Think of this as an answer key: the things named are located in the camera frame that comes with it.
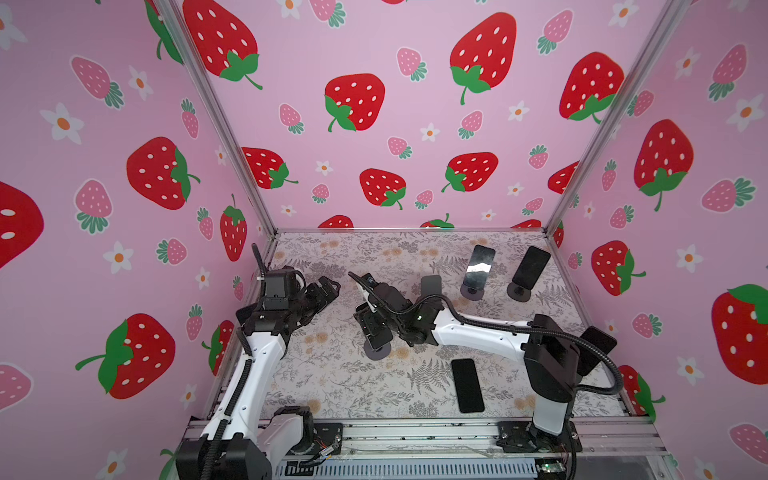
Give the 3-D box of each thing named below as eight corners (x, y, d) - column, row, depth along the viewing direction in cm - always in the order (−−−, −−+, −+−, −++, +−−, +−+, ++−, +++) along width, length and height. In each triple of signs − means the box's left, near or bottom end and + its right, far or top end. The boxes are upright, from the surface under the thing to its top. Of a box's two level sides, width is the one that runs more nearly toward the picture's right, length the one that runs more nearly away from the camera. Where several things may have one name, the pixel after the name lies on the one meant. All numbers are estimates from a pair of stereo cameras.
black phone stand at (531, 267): (507, 291, 105) (523, 261, 92) (513, 276, 109) (529, 244, 96) (526, 300, 103) (545, 270, 89) (531, 283, 107) (551, 252, 94)
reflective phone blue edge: (461, 293, 104) (469, 267, 93) (466, 271, 111) (474, 243, 99) (480, 299, 103) (491, 272, 91) (485, 275, 109) (495, 248, 98)
